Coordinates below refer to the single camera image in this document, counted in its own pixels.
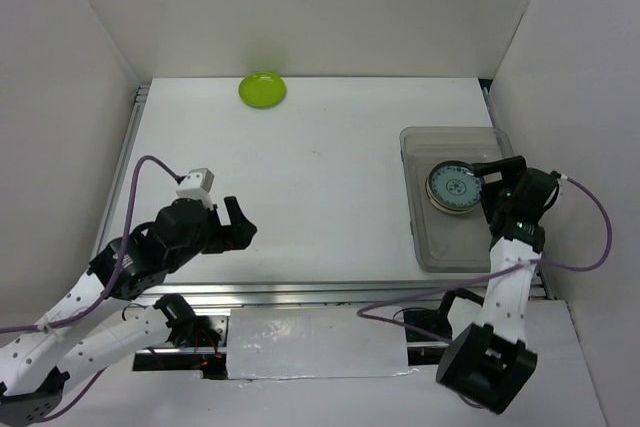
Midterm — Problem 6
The small blue floral plate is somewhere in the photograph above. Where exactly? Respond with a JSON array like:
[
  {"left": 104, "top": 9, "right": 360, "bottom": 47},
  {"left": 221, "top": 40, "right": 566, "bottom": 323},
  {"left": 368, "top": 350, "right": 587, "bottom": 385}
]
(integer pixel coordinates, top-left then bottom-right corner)
[{"left": 425, "top": 160, "right": 483, "bottom": 208}]

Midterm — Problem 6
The green plate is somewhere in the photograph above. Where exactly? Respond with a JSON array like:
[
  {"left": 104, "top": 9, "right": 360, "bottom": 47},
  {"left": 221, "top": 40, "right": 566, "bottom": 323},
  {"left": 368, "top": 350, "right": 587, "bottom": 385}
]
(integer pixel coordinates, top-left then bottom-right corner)
[{"left": 238, "top": 71, "right": 287, "bottom": 109}]

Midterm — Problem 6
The yellow patterned plate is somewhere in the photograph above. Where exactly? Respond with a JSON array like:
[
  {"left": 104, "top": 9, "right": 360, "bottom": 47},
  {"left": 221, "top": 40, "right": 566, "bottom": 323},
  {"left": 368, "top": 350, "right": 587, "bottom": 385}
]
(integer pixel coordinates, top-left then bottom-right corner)
[{"left": 425, "top": 182, "right": 480, "bottom": 215}]

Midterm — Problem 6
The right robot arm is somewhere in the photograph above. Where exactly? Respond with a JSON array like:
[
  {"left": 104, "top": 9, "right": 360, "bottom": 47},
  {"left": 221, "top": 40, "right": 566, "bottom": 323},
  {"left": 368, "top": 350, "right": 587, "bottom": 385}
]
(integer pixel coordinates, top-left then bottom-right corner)
[{"left": 435, "top": 156, "right": 559, "bottom": 415}]

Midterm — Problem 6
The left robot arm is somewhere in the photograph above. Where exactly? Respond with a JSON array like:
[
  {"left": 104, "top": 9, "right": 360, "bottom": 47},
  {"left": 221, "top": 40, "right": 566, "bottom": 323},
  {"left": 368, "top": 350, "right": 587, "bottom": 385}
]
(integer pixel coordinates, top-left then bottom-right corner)
[{"left": 1, "top": 197, "right": 257, "bottom": 426}]

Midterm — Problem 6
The clear plastic bin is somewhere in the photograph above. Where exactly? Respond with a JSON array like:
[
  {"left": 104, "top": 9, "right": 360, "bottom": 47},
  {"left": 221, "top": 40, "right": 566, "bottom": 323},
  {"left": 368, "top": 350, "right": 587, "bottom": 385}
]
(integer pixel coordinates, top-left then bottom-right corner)
[{"left": 400, "top": 127, "right": 513, "bottom": 275}]

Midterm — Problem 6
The white taped cover panel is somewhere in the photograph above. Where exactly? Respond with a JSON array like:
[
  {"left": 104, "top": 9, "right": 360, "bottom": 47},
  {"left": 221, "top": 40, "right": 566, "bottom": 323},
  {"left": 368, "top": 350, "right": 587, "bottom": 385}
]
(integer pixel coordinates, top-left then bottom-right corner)
[{"left": 226, "top": 307, "right": 412, "bottom": 380}]

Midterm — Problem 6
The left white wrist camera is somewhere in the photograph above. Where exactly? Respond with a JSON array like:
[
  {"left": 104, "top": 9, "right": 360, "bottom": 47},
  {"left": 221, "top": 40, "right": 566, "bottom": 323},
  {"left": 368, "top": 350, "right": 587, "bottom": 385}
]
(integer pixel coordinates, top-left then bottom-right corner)
[{"left": 176, "top": 168, "right": 215, "bottom": 210}]

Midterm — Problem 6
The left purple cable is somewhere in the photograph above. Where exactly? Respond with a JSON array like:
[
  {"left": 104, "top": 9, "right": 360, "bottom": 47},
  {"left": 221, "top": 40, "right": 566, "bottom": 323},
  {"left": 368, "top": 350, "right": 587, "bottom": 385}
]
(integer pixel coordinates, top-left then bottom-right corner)
[{"left": 0, "top": 155, "right": 189, "bottom": 423}]

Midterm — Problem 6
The purple cable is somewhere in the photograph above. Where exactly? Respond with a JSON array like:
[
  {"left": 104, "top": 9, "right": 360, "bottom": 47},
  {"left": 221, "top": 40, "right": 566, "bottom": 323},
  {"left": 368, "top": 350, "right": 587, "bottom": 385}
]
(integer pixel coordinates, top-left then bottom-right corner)
[
  {"left": 357, "top": 174, "right": 614, "bottom": 408},
  {"left": 0, "top": 155, "right": 189, "bottom": 423}
]

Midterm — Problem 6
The aluminium rail frame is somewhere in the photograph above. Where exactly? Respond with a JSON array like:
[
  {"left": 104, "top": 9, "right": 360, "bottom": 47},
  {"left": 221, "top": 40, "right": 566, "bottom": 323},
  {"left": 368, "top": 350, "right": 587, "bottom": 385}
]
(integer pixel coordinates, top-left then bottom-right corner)
[{"left": 89, "top": 77, "right": 551, "bottom": 309}]

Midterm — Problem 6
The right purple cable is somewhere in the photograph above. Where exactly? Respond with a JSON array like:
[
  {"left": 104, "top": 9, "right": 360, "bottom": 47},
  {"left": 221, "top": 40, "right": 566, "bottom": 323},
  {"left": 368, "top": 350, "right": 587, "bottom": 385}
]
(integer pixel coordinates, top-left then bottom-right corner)
[{"left": 357, "top": 174, "right": 614, "bottom": 408}]

